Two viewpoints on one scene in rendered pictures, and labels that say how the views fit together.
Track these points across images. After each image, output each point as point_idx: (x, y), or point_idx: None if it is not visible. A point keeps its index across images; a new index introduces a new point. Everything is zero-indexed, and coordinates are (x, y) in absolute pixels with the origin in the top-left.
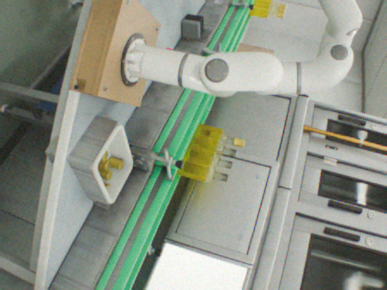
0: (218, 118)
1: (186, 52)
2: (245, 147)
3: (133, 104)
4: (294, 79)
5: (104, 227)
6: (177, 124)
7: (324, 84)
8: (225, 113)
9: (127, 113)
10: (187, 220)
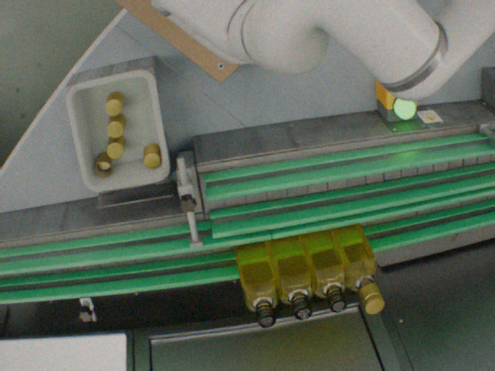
0: (453, 285)
1: (454, 112)
2: (423, 351)
3: (199, 63)
4: (242, 15)
5: (69, 218)
6: (286, 173)
7: (253, 24)
8: (473, 286)
9: (246, 113)
10: (183, 344)
